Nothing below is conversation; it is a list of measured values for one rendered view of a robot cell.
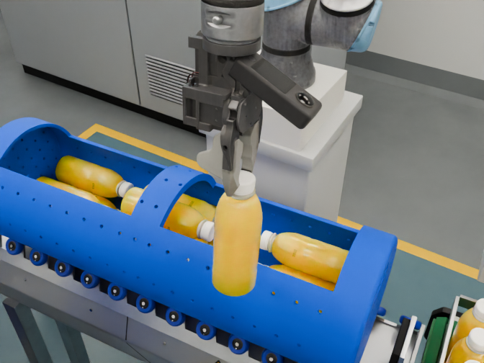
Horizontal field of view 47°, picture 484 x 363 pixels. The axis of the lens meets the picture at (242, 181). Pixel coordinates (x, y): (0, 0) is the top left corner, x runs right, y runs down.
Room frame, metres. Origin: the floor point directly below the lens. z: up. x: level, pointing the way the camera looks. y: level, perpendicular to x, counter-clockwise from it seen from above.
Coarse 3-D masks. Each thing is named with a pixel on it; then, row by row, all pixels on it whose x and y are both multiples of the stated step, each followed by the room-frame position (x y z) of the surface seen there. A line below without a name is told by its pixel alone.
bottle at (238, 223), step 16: (224, 192) 0.58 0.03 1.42; (224, 208) 0.56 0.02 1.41; (240, 208) 0.55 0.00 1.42; (256, 208) 0.56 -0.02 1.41; (224, 224) 0.55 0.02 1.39; (240, 224) 0.54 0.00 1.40; (256, 224) 0.55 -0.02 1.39; (224, 240) 0.54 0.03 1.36; (240, 240) 0.53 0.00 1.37; (256, 240) 0.55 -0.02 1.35; (224, 256) 0.54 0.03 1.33; (240, 256) 0.53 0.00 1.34; (256, 256) 0.55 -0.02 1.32; (224, 272) 0.53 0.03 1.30; (240, 272) 0.53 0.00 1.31; (256, 272) 0.55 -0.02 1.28; (224, 288) 0.53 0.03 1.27; (240, 288) 0.52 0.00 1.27
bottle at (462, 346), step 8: (456, 344) 0.57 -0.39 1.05; (464, 344) 0.56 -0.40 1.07; (456, 352) 0.56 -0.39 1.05; (464, 352) 0.55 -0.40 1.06; (472, 352) 0.54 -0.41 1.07; (480, 352) 0.54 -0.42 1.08; (448, 360) 0.56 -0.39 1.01; (456, 360) 0.55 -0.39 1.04; (464, 360) 0.54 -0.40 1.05; (480, 360) 0.53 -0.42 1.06
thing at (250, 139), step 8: (248, 128) 0.61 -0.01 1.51; (256, 128) 0.62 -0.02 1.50; (240, 136) 0.62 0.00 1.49; (248, 136) 0.60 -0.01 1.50; (256, 136) 0.61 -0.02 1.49; (248, 144) 0.60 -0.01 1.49; (256, 144) 0.61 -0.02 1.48; (248, 152) 0.60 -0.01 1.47; (256, 152) 0.61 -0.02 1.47; (248, 160) 0.60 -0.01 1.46; (248, 168) 0.60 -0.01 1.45
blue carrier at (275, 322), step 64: (0, 128) 1.00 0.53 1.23; (64, 128) 1.08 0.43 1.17; (0, 192) 0.86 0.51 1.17; (64, 192) 0.82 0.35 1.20; (192, 192) 0.95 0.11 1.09; (64, 256) 0.77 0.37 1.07; (128, 256) 0.70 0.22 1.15; (192, 256) 0.67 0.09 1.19; (384, 256) 0.62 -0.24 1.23; (256, 320) 0.57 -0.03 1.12; (320, 320) 0.54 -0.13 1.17
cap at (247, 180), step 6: (240, 174) 0.59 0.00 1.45; (246, 174) 0.59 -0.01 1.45; (252, 174) 0.59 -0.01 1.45; (240, 180) 0.57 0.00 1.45; (246, 180) 0.57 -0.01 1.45; (252, 180) 0.57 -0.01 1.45; (240, 186) 0.56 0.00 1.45; (246, 186) 0.56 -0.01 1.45; (252, 186) 0.57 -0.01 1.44; (234, 192) 0.56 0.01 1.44; (240, 192) 0.56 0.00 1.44; (246, 192) 0.56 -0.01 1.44
